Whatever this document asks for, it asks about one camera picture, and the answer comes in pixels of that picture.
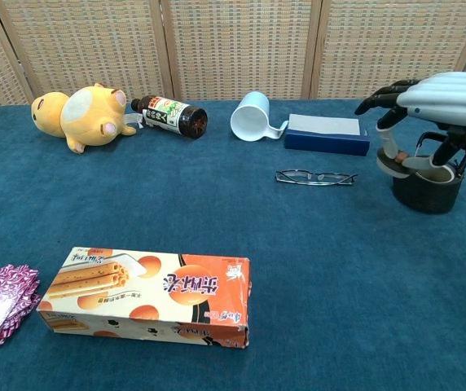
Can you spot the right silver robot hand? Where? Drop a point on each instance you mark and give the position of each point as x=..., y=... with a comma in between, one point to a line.
x=449, y=97

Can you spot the black teapot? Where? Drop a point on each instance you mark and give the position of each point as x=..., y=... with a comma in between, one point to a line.
x=424, y=195

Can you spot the blue box with white top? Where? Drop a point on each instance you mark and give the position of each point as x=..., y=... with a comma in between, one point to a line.
x=324, y=136

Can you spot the thin-framed eyeglasses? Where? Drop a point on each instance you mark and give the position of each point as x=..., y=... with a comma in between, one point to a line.
x=318, y=178

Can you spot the pale blue mug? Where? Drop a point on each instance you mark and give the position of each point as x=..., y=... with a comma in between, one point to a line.
x=249, y=120

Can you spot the woven folding screen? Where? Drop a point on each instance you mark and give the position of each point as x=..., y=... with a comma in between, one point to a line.
x=233, y=45

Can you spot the blue table cloth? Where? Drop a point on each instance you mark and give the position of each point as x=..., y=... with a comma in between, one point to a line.
x=216, y=203

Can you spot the dark sauce bottle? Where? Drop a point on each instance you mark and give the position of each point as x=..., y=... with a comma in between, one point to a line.
x=174, y=116

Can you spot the orange egg roll snack box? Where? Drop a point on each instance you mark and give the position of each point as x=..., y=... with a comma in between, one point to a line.
x=151, y=293

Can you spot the yellow plush toy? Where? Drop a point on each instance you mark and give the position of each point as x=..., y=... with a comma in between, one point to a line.
x=86, y=118

